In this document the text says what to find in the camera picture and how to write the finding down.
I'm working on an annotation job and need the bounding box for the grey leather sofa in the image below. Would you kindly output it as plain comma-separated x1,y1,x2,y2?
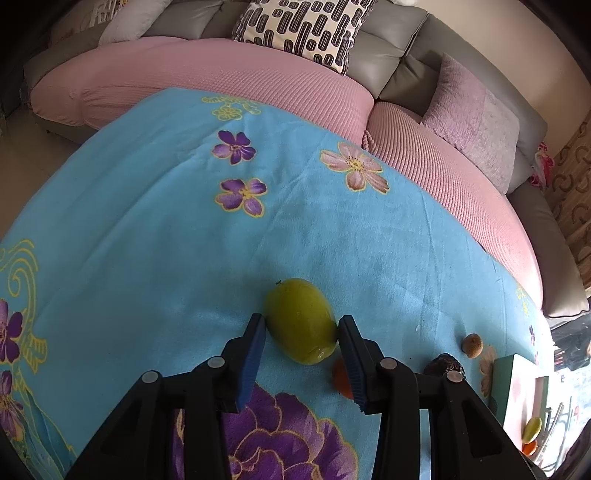
23,0,591,319

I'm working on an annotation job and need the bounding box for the pink ribbed sofa cover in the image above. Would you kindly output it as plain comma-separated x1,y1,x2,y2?
362,102,543,315
30,36,374,139

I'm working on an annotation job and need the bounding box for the pink and grey cushion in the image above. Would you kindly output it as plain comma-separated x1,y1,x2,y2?
421,53,520,195

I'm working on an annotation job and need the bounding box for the small mandarin orange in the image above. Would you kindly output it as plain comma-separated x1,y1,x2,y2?
332,357,355,398

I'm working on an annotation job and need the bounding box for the black and white patterned cushion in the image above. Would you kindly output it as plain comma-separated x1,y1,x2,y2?
231,0,377,75

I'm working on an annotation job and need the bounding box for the wrinkled dark red date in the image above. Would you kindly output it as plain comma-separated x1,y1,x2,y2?
424,353,465,377

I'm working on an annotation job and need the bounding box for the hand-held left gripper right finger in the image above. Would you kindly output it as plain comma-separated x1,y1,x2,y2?
338,315,539,480

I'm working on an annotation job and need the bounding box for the large green mango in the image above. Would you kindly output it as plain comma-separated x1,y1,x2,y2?
523,416,543,445

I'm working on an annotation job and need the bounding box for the small green jujube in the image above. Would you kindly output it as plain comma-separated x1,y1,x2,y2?
264,278,339,365

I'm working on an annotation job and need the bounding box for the pink floral cloth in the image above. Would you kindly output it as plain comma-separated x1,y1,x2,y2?
531,142,555,188

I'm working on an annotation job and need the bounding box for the light grey cushion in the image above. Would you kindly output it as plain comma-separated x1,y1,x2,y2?
98,0,172,45

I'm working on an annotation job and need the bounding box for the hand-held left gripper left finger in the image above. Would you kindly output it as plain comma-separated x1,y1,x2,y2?
65,313,267,480

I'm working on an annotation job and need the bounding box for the beige patterned curtain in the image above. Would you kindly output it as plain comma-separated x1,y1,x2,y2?
545,124,591,287

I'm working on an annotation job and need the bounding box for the shallow teal cardboard box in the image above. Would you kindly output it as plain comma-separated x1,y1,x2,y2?
492,354,561,476

